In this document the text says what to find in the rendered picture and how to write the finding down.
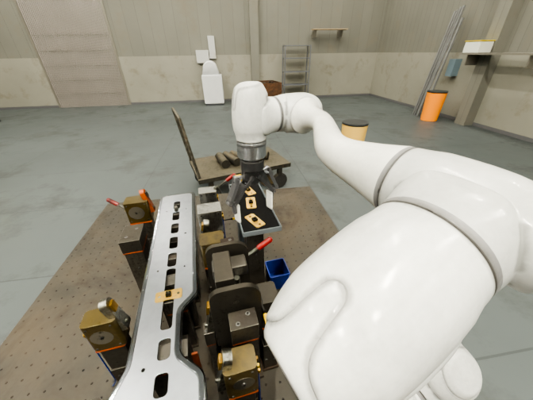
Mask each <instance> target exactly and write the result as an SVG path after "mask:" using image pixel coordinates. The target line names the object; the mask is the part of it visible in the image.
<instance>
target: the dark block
mask: <svg viewBox="0 0 533 400"><path fill-rule="evenodd" d="M228 321H229V327H230V333H231V338H232V345H233V346H234V348H235V347H238V346H241V345H245V344H253V346H254V349H255V356H258V361H257V363H259V345H258V339H259V321H258V318H257V315H256V312H255V307H252V308H249V309H245V310H239V311H236V312H232V313H228Z"/></svg>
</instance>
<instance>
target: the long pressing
mask: <svg viewBox="0 0 533 400"><path fill-rule="evenodd" d="M176 202H180V208H179V209H178V211H176V212H175V211H174V204H175V203H176ZM177 212H179V219H178V220H175V221H173V213H177ZM175 224H178V232H177V233H171V229H172V225H175ZM175 237H177V238H178V244H177V248H170V243H171V238H175ZM174 253H176V254H177V256H176V264H175V265H174V266H171V267H168V258H169V255H170V254H174ZM183 266H185V267H183ZM171 269H175V280H174V288H175V289H177V288H182V297H181V298H175V299H172V300H174V303H173V314H172V326H171V327H170V328H169V329H165V330H162V329H161V325H162V318H163V303H164V302H165V301H164V302H157V303H155V294H156V293H159V292H163V291H165V288H166V281H167V271H168V270H171ZM157 271H159V272H157ZM197 295H198V269H197V224H196V201H195V193H194V192H190V193H184V194H173V195H167V196H164V197H162V198H161V199H160V202H159V209H158V213H157V217H156V221H155V228H154V233H153V237H152V241H151V247H150V252H149V256H148V263H147V267H146V271H145V275H144V282H143V286H142V291H141V295H140V302H139V305H138V310H137V314H136V321H135V325H134V330H133V333H132V340H131V344H130V349H129V353H128V360H127V364H126V367H125V371H124V373H123V375H122V376H121V378H120V380H119V381H118V383H117V385H116V386H115V388H114V390H113V392H112V394H111V395H110V397H109V400H207V386H206V377H205V373H204V371H203V370H202V369H201V368H200V367H199V366H198V365H197V364H195V363H194V362H192V361H191V360H189V359H188V358H186V357H185V356H184V355H183V354H182V317H183V313H184V311H185V309H186V308H187V307H188V305H189V304H190V303H191V302H192V301H193V300H194V299H195V298H196V297H197ZM167 339H170V340H171V349H170V356H169V357H168V358H167V359H165V360H158V355H159V343H160V342H161V341H162V340H167ZM143 368H145V371H144V372H141V370H142V369H143ZM162 374H168V384H167V393H166V395H164V396H163V397H161V398H155V397H154V393H155V380H156V378H157V376H159V375H162Z"/></svg>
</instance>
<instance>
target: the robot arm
mask: <svg viewBox="0 0 533 400"><path fill-rule="evenodd" d="M232 127H233V130H234V133H235V135H236V147H237V156H238V157H239V158H240V169H241V175H239V176H235V175H234V176H233V177H232V185H231V188H230V191H229V192H228V197H227V199H226V202H225V203H226V204H227V205H228V206H230V207H232V212H233V213H234V214H235V219H236V220H237V221H238V222H239V223H241V217H240V205H239V202H240V199H241V198H242V197H243V195H244V193H245V191H246V189H248V188H249V186H253V185H255V184H258V183H259V182H261V183H262V184H263V185H264V186H265V187H266V188H267V189H268V190H266V206H267V207H268V208H270V209H271V210H272V209H273V199H274V193H275V192H276V190H275V189H278V184H277V182H276V180H275V178H274V176H273V174H272V170H271V167H268V166H267V165H266V166H265V167H264V157H265V156H266V154H267V148H266V142H267V140H266V138H267V135H270V134H272V133H275V132H286V133H300V134H305V133H308V132H310V131H311V130H313V139H314V147H315V150H316V154H317V155H318V157H319V159H320V161H321V162H322V163H323V164H324V165H325V166H326V167H327V168H328V169H329V170H330V171H332V172H333V173H334V174H335V175H337V176H338V177H339V178H341V179H342V180H343V181H344V182H345V183H347V184H348V185H349V186H351V187H352V188H353V189H355V190H356V191H357V192H358V193H360V194H361V195H362V196H363V197H364V198H365V199H366V200H367V201H368V202H369V203H371V204H372V205H373V206H374V207H375V209H374V210H372V211H370V212H369V213H367V214H365V215H363V216H361V217H359V218H357V219H356V220H355V221H353V222H352V223H350V224H349V225H348V226H346V227H345V228H343V229H342V230H341V231H339V232H338V233H337V234H336V235H335V236H333V237H332V238H331V239H329V240H328V241H327V242H326V243H325V244H323V245H322V246H321V247H320V248H318V249H317V250H316V251H315V252H314V253H313V254H312V255H311V256H310V257H309V258H308V259H306V260H305V261H304V262H303V263H302V264H301V265H300V266H299V267H298V268H297V269H296V270H295V271H294V272H293V274H292V275H291V276H290V277H289V278H288V279H287V280H286V282H285V284H284V285H283V287H282V289H281V290H280V291H279V292H278V295H277V296H276V298H275V300H274V301H273V303H272V305H271V307H270V309H269V311H268V313H267V315H266V325H265V329H264V338H265V341H266V342H267V344H268V346H269V348H270V350H271V351H272V353H273V355H274V358H275V359H276V360H277V362H278V364H279V366H280V368H281V369H282V371H283V373H284V375H285V377H286V378H287V380H288V382H289V383H290V386H291V387H292V388H293V391H294V392H295V394H296V396H297V397H298V399H299V400H474V399H475V398H476V397H477V396H478V395H479V393H480V391H481V386H482V375H481V369H480V368H479V366H478V364H477V362H476V360H475V359H474V358H473V356H472V355H471V354H470V353H469V352H468V350H467V349H466V348H465V347H464V346H463V345H462V344H461V343H462V340H463V339H464V337H465V336H466V335H467V333H468V332H469V331H470V330H471V329H472V328H473V326H474V325H475V323H476V321H477V320H478V318H479V316H480V314H481V312H482V310H483V309H484V307H485V306H486V304H487V303H488V302H489V301H490V299H491V298H492V297H493V296H494V295H495V294H496V293H497V292H499V291H500V290H501V289H503V288H504V287H505V286H508V287H511V288H512V289H514V290H517V291H519V292H521V293H524V294H533V181H532V180H530V179H528V178H525V177H523V176H522V175H518V174H516V173H514V172H511V171H507V170H505V169H503V168H499V167H496V166H493V165H491V164H487V163H483V162H480V161H477V160H472V159H470V158H466V157H464V156H459V155H455V154H452V153H448V152H437V151H432V150H427V149H423V148H415V147H412V146H403V145H392V144H378V143H371V142H365V141H360V140H352V139H350V138H347V137H345V136H344V135H343V134H342V133H341V132H340V130H339V128H338V126H337V124H336V123H335V121H334V120H333V118H332V117H331V116H330V115H329V114H328V113H327V112H325V111H323V108H322V104H321V102H320V99H319V98H318V97H316V96H315V95H313V94H309V93H304V92H299V93H288V94H280V95H277V96H273V97H268V94H267V90H266V88H265V87H264V85H263V84H262V83H261V82H259V81H247V82H242V83H239V84H237V85H236V86H235V87H234V89H233V93H232ZM264 172H265V173H266V176H267V178H268V179H269V181H270V184H271V185H272V186H271V185H270V184H269V183H268V182H267V181H266V180H265V179H264V178H263V174H264ZM241 179H242V181H241ZM240 181H241V182H240ZM245 183H246V185H244V184H245ZM239 186H240V187H239Z"/></svg>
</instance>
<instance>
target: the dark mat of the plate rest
mask: <svg viewBox="0 0 533 400"><path fill-rule="evenodd" d="M250 188H251V189H252V190H253V191H255V192H256V194H253V195H250V196H249V195H247V194H246V193H244V195H243V197H242V198H241V199H240V202H239V205H240V217H241V225H242V228H243V232H244V233H245V232H250V231H255V230H260V229H268V228H273V227H278V226H280V225H279V223H278V221H277V220H276V218H275V216H274V214H273V212H272V210H271V209H270V208H268V207H267V200H266V198H265V197H264V195H263V192H262V191H261V189H260V187H259V185H258V184H255V185H253V186H250ZM251 197H255V203H256V208H255V209H247V204H246V198H251ZM251 213H253V214H254V215H255V216H256V217H258V218H259V219H260V220H262V221H263V222H265V225H264V226H261V227H259V228H256V227H255V226H253V224H252V223H250V222H249V221H248V220H247V219H246V218H245V216H247V215H249V214H251Z"/></svg>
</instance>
